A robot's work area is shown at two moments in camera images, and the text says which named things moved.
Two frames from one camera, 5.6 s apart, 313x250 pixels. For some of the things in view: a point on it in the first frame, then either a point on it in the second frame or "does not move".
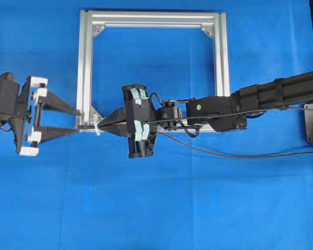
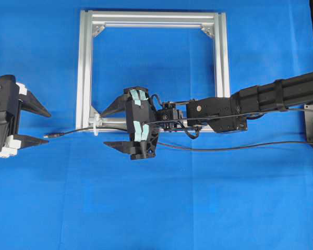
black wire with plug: (168, 135) to (164, 144)
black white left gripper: (19, 107) to (5, 93)
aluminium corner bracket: (97, 29) does not move
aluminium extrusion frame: (85, 119) does not move
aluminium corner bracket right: (209, 29) does not move
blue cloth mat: (83, 191) does not move
